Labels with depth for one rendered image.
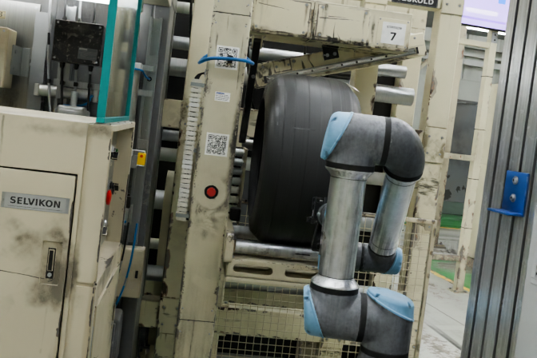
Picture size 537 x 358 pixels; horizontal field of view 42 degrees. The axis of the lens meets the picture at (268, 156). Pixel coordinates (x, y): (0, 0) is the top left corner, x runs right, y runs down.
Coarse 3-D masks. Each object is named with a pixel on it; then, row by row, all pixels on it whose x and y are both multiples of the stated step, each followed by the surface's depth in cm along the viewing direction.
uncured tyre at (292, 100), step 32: (288, 96) 223; (320, 96) 225; (352, 96) 231; (256, 128) 262; (288, 128) 217; (320, 128) 218; (256, 160) 265; (288, 160) 215; (320, 160) 216; (256, 192) 263; (288, 192) 217; (320, 192) 218; (256, 224) 230; (288, 224) 223
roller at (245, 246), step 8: (240, 240) 231; (248, 240) 231; (240, 248) 229; (248, 248) 230; (256, 248) 230; (264, 248) 230; (272, 248) 231; (280, 248) 231; (288, 248) 231; (296, 248) 232; (304, 248) 232; (280, 256) 232; (288, 256) 232; (296, 256) 232; (304, 256) 232; (312, 256) 232
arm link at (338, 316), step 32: (352, 128) 160; (384, 128) 160; (352, 160) 160; (384, 160) 162; (352, 192) 162; (352, 224) 163; (320, 256) 167; (352, 256) 165; (320, 288) 164; (352, 288) 164; (320, 320) 163; (352, 320) 163
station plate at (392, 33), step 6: (384, 24) 263; (390, 24) 263; (396, 24) 264; (402, 24) 264; (384, 30) 263; (390, 30) 264; (396, 30) 264; (402, 30) 264; (384, 36) 264; (390, 36) 264; (396, 36) 264; (402, 36) 264; (384, 42) 264; (390, 42) 264; (396, 42) 264; (402, 42) 264
